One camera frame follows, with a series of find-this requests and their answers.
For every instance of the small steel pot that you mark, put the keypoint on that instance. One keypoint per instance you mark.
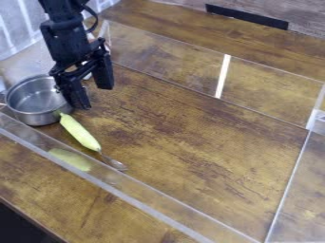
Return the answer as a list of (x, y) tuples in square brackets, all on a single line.
[(36, 101)]

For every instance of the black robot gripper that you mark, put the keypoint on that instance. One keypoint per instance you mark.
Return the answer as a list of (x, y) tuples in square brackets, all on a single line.
[(70, 50)]

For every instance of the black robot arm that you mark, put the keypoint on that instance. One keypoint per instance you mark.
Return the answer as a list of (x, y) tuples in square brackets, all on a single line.
[(64, 10)]

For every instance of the white mushroom toy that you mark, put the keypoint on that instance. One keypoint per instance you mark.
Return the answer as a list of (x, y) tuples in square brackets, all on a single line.
[(90, 63)]

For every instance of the green handled metal spoon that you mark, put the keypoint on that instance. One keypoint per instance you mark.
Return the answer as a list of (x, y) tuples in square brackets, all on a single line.
[(88, 140)]

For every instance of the black strip on table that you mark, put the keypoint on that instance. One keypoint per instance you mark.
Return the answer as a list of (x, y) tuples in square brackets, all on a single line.
[(250, 17)]

